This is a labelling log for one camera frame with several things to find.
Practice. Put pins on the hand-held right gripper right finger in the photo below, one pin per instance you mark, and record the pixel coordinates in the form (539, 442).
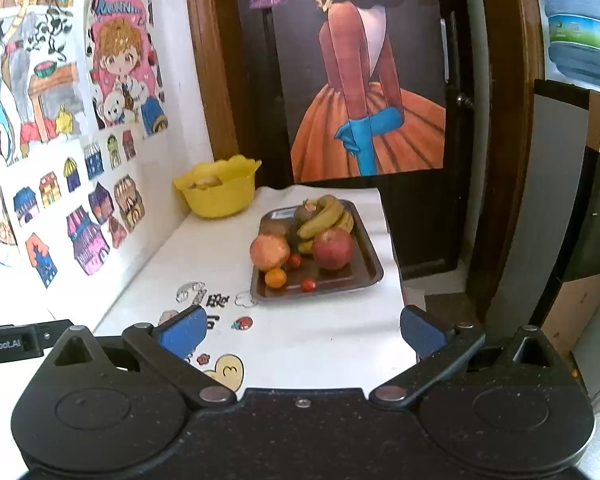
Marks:
(421, 334)

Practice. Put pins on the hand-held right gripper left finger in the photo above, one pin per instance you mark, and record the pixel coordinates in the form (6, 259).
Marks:
(185, 332)

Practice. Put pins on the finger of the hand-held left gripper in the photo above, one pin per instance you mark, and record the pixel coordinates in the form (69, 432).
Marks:
(55, 332)

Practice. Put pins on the metal tray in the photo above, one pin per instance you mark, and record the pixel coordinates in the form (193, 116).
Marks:
(350, 280)

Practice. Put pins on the small orange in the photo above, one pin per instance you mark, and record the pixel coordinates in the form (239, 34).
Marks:
(275, 278)

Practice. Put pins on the small red apple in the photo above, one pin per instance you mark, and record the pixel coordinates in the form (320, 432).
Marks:
(270, 251)

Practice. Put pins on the large red apple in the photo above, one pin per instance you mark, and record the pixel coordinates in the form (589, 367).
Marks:
(333, 249)

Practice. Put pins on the spotted yellow banana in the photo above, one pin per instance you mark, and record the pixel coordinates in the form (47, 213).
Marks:
(349, 221)

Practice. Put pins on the curved yellow banana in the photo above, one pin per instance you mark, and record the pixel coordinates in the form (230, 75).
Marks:
(326, 210)

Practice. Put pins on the white printed table cloth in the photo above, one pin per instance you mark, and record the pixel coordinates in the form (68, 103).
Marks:
(205, 260)

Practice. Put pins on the yellow plastic bowl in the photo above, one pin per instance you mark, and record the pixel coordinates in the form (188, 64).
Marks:
(220, 200)

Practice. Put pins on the plain cardboard box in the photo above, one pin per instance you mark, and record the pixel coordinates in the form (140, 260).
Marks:
(570, 305)

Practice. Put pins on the round brown fruit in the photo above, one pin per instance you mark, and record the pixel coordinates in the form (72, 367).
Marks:
(207, 180)

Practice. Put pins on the grey appliance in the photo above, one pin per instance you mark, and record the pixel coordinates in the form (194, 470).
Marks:
(525, 185)

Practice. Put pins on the black appliance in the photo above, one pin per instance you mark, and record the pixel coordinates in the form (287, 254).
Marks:
(595, 220)

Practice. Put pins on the dark door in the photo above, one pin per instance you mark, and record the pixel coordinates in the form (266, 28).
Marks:
(260, 85)

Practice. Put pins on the blue water bottle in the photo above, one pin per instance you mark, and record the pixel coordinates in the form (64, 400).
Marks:
(580, 35)

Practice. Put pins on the purple clip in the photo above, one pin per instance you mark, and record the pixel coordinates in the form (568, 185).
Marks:
(270, 0)

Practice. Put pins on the colourful houses wall poster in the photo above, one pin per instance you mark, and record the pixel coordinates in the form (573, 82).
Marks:
(80, 220)

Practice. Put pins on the orange dress wall poster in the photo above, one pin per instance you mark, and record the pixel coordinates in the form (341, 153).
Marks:
(380, 135)

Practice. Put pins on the laughing boy wall poster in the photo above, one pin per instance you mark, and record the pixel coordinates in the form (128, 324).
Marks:
(10, 110)

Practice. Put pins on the wooden door frame post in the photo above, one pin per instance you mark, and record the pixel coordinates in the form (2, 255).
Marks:
(210, 60)
(505, 60)

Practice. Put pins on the girl with bear wall poster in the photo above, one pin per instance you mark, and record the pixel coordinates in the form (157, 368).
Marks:
(125, 60)

